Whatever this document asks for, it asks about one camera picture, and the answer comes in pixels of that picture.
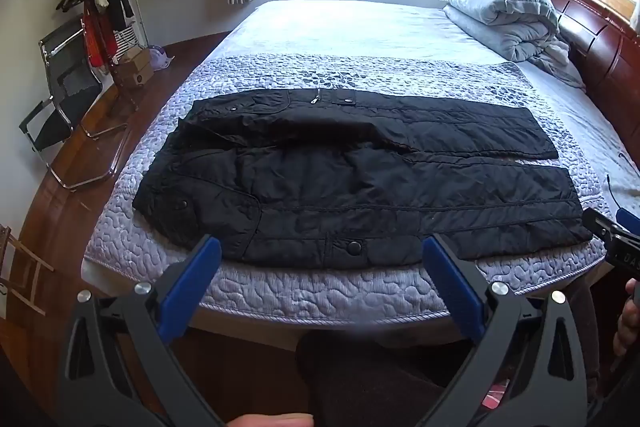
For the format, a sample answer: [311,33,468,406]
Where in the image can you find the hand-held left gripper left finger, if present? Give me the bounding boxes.
[57,234,226,427]

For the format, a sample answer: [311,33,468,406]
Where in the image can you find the folded grey duvet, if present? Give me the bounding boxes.
[427,0,561,61]

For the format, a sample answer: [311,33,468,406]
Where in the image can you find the bed with lilac quilted bedspread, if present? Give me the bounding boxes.
[82,0,640,333]

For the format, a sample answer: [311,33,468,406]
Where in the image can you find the person's right hand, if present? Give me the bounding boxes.
[612,279,640,358]

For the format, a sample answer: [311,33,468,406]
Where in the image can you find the person's dark trouser legs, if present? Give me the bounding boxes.
[295,279,603,427]

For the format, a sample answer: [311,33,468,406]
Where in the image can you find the black mesh chrome chair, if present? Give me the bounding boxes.
[19,19,132,191]

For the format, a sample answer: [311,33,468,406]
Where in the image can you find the wooden folding frame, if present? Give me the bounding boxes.
[0,224,56,319]

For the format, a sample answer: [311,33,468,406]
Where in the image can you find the crumpled grey cloth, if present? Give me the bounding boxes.
[522,38,587,92]

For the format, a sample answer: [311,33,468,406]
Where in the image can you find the black quilted jacket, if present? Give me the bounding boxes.
[132,89,593,270]

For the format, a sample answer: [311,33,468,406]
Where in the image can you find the cardboard box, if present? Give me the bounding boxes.
[114,47,155,88]

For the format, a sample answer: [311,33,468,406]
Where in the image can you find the pale purple bag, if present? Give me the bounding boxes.
[149,47,176,71]

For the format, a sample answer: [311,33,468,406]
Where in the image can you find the red hanging garment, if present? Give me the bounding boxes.
[81,9,120,68]

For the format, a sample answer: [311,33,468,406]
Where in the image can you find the striped bag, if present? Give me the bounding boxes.
[112,26,139,65]

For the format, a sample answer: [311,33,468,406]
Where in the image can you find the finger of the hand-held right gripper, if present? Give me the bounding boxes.
[581,206,623,249]
[616,207,640,236]

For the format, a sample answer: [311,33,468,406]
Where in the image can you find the thin black cable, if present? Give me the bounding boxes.
[604,151,632,214]

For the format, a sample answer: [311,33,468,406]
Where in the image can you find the brown wooden headboard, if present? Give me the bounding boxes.
[530,0,640,120]

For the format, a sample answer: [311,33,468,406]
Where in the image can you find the person's left hand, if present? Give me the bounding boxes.
[225,413,315,427]

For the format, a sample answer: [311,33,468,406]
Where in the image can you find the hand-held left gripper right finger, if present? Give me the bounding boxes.
[421,234,601,427]

